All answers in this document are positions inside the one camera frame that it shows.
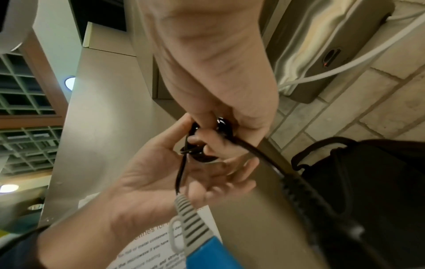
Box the person's left hand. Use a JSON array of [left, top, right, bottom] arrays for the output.
[[106, 113, 260, 238]]

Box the person's right hand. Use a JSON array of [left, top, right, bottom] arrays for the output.
[[134, 0, 279, 164]]

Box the blue and white hair dryer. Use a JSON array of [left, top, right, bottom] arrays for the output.
[[168, 194, 247, 269]]

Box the black power cord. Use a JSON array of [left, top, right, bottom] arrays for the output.
[[175, 117, 393, 269]]

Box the black fabric bag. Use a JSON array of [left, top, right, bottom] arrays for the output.
[[290, 136, 425, 269]]

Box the person's left forearm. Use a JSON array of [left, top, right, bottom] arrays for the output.
[[35, 193, 134, 269]]

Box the purple and white poster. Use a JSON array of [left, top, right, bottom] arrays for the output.
[[105, 204, 220, 269]]

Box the steel wall hand dryer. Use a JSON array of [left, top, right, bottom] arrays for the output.
[[265, 0, 397, 105]]

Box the white power cable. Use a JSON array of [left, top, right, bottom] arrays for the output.
[[277, 10, 425, 92]]

